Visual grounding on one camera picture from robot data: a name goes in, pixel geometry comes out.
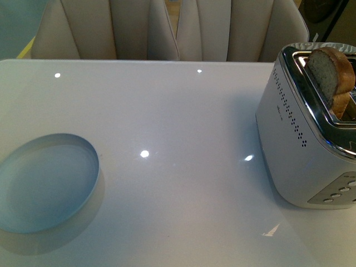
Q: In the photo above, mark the beige chair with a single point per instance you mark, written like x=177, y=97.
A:
x=105, y=30
x=238, y=31

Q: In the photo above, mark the beige chair on left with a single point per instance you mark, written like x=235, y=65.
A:
x=105, y=30

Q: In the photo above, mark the slice of bread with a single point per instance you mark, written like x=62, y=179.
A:
x=334, y=76

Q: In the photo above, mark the beige chair on right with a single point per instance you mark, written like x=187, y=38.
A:
x=238, y=31

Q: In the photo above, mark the grey-blue round plate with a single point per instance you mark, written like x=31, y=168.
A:
x=46, y=181

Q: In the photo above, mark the silver two-slot toaster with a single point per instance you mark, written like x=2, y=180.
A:
x=310, y=153

